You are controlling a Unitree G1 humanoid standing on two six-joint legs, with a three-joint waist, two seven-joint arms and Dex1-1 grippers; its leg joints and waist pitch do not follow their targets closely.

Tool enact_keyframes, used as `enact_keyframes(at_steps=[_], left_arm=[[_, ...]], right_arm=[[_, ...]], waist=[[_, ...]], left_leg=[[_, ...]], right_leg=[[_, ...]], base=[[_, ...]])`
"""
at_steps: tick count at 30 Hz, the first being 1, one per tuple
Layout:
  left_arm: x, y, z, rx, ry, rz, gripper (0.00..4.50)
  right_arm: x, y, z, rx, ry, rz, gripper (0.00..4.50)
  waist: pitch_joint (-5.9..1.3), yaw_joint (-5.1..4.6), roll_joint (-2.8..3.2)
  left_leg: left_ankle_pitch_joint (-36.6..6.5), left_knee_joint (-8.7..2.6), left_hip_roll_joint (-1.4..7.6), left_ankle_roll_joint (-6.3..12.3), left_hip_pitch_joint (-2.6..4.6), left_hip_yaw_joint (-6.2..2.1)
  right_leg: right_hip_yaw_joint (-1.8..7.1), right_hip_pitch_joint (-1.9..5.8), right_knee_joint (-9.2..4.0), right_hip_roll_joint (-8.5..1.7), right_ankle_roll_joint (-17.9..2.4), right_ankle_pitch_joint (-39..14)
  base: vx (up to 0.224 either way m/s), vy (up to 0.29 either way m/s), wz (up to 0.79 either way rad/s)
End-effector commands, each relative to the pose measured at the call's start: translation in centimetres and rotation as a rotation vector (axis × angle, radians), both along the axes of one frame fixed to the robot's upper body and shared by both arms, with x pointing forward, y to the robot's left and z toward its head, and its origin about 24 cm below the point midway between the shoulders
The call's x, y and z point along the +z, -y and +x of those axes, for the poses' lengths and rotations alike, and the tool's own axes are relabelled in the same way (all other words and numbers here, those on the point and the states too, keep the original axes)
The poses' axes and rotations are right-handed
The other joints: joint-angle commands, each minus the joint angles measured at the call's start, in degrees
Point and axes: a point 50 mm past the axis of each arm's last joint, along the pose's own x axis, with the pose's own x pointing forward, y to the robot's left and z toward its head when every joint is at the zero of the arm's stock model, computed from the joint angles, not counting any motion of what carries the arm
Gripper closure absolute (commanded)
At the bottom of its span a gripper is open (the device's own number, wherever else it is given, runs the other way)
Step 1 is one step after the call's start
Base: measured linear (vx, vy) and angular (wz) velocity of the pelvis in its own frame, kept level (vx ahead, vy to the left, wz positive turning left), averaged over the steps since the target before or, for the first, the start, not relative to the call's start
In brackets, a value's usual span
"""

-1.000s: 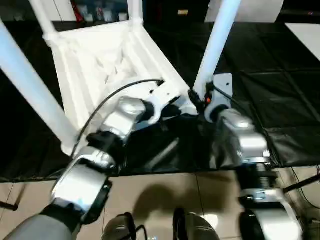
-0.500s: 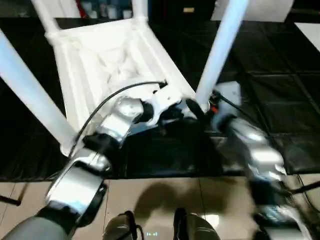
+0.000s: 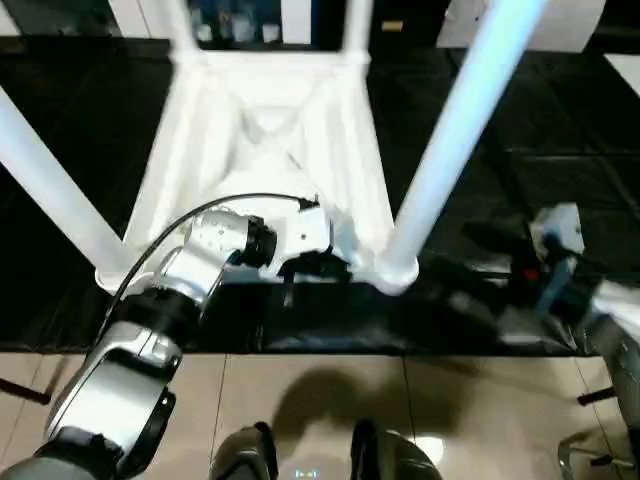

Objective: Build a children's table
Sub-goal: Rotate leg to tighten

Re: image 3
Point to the white plastic table leg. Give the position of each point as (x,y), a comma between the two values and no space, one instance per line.
(460,125)
(357,25)
(50,175)
(177,25)

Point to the white plastic table top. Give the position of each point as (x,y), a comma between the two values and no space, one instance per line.
(200,140)

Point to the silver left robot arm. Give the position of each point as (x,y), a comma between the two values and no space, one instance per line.
(200,260)

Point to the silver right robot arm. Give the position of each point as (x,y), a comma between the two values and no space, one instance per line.
(620,340)

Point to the black work mat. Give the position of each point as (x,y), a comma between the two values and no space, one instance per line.
(550,150)

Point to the black metal stand bar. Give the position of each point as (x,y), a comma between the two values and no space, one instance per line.
(595,396)

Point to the grey right robot foot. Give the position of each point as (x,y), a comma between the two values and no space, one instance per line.
(400,452)

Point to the grey robot foot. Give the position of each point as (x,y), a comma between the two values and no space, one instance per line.
(400,452)
(245,452)

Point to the thin grey tripod stand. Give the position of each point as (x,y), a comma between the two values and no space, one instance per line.
(567,455)

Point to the grey left robot foot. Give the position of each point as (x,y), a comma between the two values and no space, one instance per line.
(245,452)

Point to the flat white board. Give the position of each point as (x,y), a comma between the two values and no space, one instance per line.
(625,72)

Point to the black box with gold label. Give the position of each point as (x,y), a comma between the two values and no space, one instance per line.
(400,20)

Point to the white glass door cabinet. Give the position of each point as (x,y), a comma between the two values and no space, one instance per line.
(300,20)

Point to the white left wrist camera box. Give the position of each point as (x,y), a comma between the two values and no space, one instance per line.
(305,230)

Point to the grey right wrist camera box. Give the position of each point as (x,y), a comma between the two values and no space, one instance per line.
(562,225)

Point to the black metal table frame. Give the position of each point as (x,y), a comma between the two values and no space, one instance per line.
(25,392)

